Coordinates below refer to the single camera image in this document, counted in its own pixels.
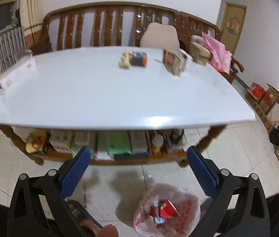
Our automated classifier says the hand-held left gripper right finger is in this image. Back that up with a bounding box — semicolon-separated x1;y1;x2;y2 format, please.
187;146;271;237

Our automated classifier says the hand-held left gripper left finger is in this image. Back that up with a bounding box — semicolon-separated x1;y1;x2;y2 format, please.
7;147;91;237

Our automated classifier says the translucent red print plastic bag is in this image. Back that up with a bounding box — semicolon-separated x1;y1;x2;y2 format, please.
133;183;201;237

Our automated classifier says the red paper cup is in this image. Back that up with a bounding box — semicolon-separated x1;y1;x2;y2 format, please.
159;199;178;218

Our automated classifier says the pale green box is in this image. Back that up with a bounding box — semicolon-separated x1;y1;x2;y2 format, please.
72;131;91;153

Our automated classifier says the row of cardboard boxes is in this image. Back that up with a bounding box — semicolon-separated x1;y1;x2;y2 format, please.
245;81;279;171

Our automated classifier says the white red box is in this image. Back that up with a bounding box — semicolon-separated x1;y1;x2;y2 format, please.
49;130;72;153

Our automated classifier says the white top wooden table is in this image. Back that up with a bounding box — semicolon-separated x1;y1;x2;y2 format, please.
0;46;257;168

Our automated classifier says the green wipes pack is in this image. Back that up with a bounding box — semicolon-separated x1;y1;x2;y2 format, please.
97;131;133;155

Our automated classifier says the yellow snack bag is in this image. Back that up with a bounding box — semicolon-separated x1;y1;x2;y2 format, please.
25;130;49;155

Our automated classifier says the orange bottle white cap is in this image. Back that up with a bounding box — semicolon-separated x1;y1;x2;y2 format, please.
150;132;164;153

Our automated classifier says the grey box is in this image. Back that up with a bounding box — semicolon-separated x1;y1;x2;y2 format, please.
130;131;148;153

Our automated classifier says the person's right leg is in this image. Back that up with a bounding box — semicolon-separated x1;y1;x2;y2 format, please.
265;193;279;237

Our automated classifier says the yellow door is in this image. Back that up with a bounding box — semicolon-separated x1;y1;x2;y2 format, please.
219;2;247;55

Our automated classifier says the pink plastic bag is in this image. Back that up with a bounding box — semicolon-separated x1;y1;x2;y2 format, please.
202;32;232;72

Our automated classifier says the long white box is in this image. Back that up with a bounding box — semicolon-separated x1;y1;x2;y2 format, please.
0;57;37;89

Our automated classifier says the white barcode box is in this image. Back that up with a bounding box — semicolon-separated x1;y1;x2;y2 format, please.
179;48;193;71

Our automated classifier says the green beige carton box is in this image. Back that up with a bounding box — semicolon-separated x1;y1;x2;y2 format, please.
190;39;212;66

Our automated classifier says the yellow snack wrapper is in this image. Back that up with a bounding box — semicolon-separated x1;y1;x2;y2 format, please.
118;52;132;68

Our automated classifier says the hanging door decoration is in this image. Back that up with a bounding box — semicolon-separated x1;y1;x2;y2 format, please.
227;17;240;35

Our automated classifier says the glass mug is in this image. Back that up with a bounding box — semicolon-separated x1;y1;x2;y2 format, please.
17;48;34;60

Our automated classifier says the black orange small box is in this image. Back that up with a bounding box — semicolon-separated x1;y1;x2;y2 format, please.
130;51;148;67

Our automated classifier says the grey radiator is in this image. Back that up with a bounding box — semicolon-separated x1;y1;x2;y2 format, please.
0;26;28;72

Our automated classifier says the beige cushion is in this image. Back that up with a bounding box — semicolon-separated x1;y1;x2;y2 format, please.
139;22;180;50

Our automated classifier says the wooden armchair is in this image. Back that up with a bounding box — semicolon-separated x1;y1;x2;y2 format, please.
180;11;244;83

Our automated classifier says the wooden slatted sofa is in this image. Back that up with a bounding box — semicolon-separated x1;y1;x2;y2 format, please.
28;1;182;55

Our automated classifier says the cream patterned curtain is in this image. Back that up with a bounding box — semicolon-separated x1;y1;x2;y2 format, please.
19;0;44;45

